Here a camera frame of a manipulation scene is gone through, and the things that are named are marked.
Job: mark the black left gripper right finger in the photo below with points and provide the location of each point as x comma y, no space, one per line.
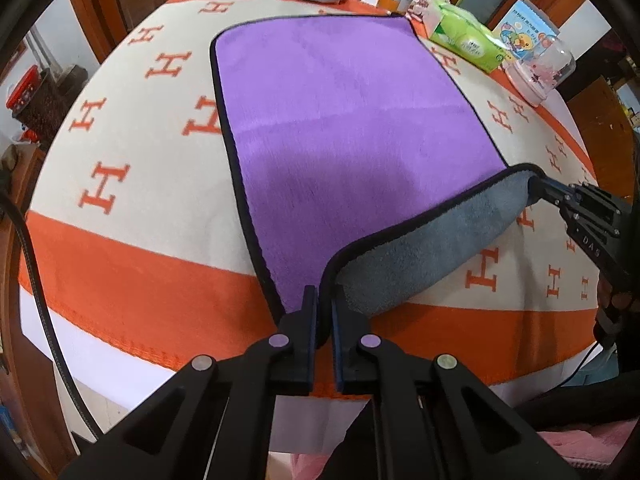
426,419

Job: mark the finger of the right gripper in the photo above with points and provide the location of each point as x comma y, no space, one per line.
551,191

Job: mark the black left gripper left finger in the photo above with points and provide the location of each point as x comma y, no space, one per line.
212,419

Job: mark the purple and grey towel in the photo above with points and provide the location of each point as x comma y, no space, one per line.
356,161

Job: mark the pink base clear jar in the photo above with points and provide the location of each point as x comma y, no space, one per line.
541,70

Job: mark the blue children's book box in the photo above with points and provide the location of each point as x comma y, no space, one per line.
522,28

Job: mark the green tissue pack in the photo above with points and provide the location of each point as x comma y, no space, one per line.
458,31

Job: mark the orange and cream H blanket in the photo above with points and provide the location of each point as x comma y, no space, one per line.
145,265

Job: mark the red lidded container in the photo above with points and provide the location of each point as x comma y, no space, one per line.
24,89

